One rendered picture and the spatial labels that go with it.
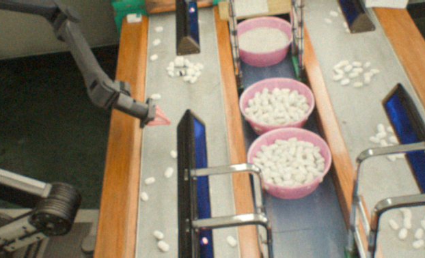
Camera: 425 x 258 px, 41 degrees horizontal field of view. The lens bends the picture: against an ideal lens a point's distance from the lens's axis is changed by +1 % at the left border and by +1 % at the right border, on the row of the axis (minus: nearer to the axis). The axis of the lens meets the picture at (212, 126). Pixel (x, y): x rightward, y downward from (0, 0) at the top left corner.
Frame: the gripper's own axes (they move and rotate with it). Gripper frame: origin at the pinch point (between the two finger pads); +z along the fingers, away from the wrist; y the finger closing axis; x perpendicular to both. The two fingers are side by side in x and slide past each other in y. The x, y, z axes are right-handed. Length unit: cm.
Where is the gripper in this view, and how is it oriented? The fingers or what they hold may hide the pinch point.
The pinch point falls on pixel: (168, 122)
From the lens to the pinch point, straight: 191.6
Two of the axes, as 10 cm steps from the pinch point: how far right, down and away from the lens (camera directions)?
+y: -0.5, -6.7, 7.4
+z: 8.4, 3.7, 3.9
